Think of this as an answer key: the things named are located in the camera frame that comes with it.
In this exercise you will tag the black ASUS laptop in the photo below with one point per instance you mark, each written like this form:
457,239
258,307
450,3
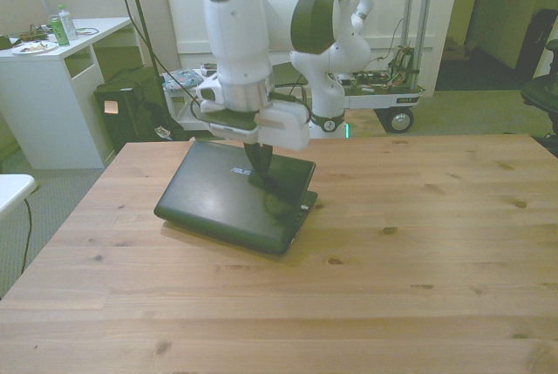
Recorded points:
226,199

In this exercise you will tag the black office chair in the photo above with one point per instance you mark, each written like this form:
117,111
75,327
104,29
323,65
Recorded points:
542,86

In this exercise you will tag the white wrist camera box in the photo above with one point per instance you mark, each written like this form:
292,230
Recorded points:
209,95

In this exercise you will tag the black box unit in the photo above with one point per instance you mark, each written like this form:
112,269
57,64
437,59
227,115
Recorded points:
122,108

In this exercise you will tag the white round-edged table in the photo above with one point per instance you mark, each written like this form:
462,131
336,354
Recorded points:
13,191

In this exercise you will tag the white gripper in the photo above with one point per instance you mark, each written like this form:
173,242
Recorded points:
285,125

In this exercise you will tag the green drink can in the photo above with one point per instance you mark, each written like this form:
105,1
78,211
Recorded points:
59,31

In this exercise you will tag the wheeled electronics cart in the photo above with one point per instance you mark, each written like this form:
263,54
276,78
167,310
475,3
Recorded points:
392,95

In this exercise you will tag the black tripod stand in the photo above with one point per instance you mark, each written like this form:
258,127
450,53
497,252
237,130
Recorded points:
141,34

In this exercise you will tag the white stool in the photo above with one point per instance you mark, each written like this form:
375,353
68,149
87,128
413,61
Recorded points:
174,104

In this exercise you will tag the floral cushion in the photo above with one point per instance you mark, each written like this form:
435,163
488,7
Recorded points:
181,78

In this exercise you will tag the clear bottle green label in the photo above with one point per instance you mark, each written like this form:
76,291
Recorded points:
68,23

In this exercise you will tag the white plate with food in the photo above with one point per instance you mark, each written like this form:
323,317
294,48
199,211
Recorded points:
35,47

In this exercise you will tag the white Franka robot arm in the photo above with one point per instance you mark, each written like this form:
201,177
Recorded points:
235,34

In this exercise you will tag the white desk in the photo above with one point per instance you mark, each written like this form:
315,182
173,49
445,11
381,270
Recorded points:
43,86

